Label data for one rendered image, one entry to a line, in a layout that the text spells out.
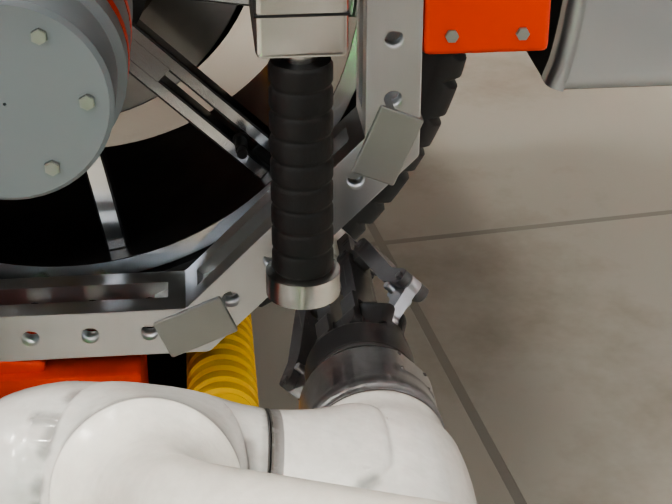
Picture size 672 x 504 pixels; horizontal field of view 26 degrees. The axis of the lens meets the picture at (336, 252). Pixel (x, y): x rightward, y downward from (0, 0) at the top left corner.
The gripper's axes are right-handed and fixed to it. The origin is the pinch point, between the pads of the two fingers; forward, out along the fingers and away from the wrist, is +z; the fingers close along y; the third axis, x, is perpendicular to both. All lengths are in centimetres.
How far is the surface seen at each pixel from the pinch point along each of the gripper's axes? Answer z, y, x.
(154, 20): 15.1, 0.4, 19.6
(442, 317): 94, -27, -63
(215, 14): 15.1, 4.2, 16.3
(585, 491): 49, -18, -71
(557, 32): 6.7, 23.5, -2.1
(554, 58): 5.7, 22.0, -3.1
